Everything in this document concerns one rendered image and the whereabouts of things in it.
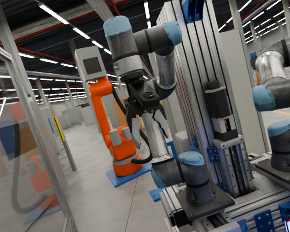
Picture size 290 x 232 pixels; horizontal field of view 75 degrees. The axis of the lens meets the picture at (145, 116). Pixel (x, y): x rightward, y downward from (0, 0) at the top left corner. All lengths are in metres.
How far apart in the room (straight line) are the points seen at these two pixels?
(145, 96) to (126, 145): 3.60
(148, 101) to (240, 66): 2.16
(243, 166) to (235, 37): 1.72
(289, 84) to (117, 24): 0.47
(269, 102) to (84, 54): 3.72
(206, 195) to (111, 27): 0.81
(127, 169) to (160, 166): 3.19
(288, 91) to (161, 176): 0.61
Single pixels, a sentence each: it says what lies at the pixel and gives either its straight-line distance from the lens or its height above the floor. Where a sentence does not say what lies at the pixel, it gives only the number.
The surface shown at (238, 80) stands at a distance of 2.50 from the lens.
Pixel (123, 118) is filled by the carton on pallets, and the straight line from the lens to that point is 8.25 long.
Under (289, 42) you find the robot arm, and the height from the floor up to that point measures 1.64.
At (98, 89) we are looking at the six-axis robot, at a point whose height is 1.92.
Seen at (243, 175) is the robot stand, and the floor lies 1.03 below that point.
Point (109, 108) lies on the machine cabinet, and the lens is 10.97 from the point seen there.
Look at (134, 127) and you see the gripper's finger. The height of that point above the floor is 1.54.
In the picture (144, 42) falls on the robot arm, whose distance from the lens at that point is 0.63.
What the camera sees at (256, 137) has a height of 0.68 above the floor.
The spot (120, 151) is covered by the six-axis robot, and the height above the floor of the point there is 0.57.
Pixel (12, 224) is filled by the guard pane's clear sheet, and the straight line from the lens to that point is 0.79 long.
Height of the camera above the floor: 1.63
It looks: 7 degrees down
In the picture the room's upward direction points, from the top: 17 degrees counter-clockwise
